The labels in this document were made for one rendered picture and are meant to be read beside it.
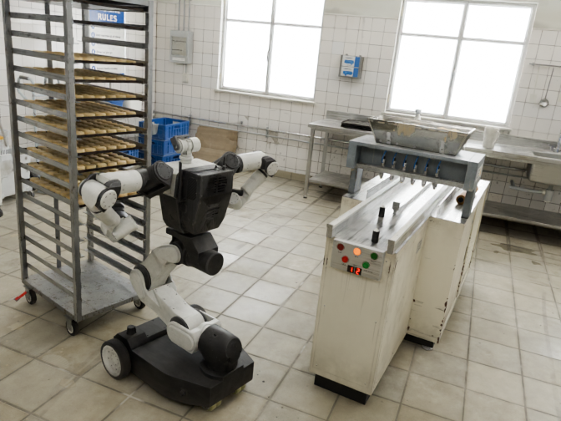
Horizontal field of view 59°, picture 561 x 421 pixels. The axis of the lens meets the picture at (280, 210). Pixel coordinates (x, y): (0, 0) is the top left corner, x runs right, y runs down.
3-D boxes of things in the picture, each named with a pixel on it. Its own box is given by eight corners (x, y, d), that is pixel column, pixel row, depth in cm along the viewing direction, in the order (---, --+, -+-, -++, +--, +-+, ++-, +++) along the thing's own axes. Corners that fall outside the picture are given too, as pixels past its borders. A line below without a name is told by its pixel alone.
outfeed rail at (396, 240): (458, 175, 389) (461, 167, 387) (462, 176, 388) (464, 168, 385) (386, 253, 217) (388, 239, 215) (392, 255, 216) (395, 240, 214)
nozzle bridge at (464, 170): (359, 185, 328) (366, 134, 318) (473, 210, 298) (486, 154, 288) (341, 195, 300) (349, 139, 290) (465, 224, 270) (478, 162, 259)
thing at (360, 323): (351, 327, 319) (373, 193, 291) (405, 345, 304) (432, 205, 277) (305, 385, 259) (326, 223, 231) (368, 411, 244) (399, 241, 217)
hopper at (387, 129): (378, 136, 313) (381, 114, 308) (470, 152, 289) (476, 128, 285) (363, 142, 288) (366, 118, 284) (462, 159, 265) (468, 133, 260)
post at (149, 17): (149, 295, 309) (154, 0, 257) (145, 296, 307) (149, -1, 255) (146, 293, 311) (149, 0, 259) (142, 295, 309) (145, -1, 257)
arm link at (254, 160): (265, 144, 266) (231, 150, 252) (281, 154, 258) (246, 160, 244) (263, 164, 272) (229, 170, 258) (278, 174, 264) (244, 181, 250)
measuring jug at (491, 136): (489, 149, 509) (494, 129, 503) (477, 144, 527) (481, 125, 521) (501, 149, 513) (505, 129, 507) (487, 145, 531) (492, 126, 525)
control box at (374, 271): (332, 264, 236) (336, 237, 231) (381, 278, 226) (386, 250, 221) (329, 266, 233) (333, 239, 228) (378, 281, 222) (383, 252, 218)
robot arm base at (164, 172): (179, 189, 212) (176, 164, 215) (157, 182, 201) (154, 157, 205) (155, 200, 219) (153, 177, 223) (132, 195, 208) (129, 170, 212)
